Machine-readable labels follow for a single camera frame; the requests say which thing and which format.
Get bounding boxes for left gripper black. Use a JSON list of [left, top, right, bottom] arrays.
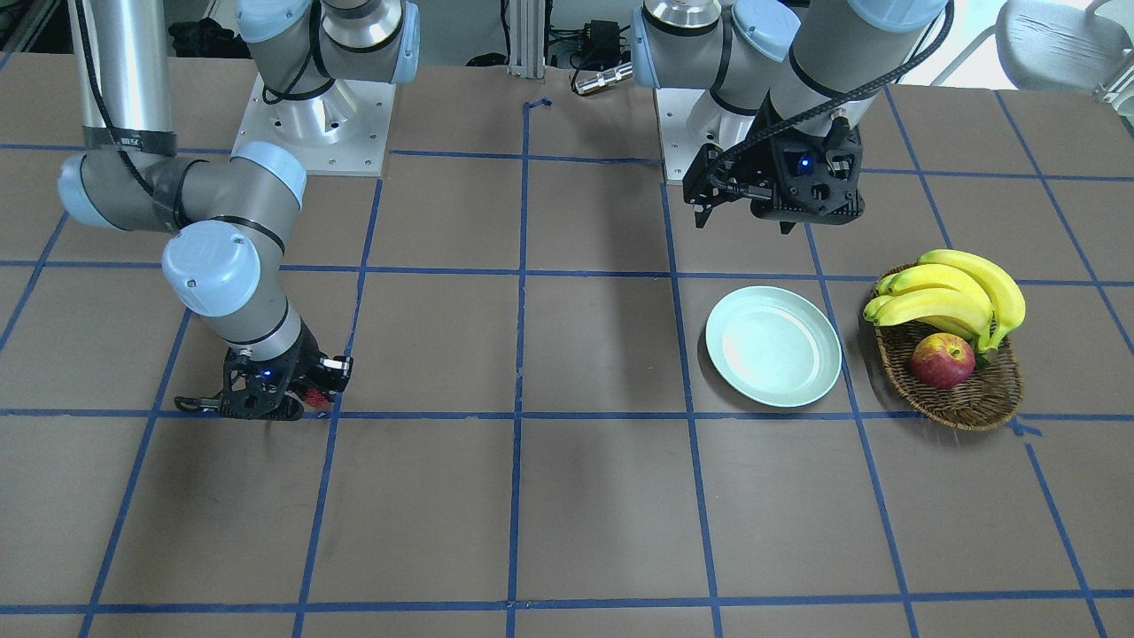
[[750, 114, 866, 236]]

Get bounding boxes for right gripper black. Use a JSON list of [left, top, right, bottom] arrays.
[[174, 326, 323, 422]]

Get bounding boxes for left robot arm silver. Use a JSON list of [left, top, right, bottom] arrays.
[[629, 1, 955, 233]]

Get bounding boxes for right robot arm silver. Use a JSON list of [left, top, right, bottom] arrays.
[[58, 1, 421, 422]]

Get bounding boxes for pale green plate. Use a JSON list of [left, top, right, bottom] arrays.
[[704, 284, 843, 408]]

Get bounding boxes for yellow banana bunch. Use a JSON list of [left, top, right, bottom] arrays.
[[862, 249, 1029, 354]]

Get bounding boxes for red apple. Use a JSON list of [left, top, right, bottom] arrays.
[[909, 332, 976, 389]]

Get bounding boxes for silver cylinder connector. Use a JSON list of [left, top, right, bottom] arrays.
[[572, 62, 634, 97]]

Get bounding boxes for wicker basket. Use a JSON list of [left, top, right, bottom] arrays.
[[862, 249, 1026, 431]]

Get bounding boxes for grey chair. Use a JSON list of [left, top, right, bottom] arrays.
[[993, 1, 1131, 92]]

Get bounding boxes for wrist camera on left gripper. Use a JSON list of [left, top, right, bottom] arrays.
[[682, 143, 773, 230]]

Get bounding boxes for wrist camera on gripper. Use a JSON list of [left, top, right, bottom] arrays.
[[308, 355, 353, 394], [682, 143, 773, 230]]

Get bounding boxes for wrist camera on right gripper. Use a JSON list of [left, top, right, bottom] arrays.
[[308, 355, 353, 394]]

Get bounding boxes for aluminium frame post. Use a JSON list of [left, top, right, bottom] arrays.
[[505, 0, 549, 83]]

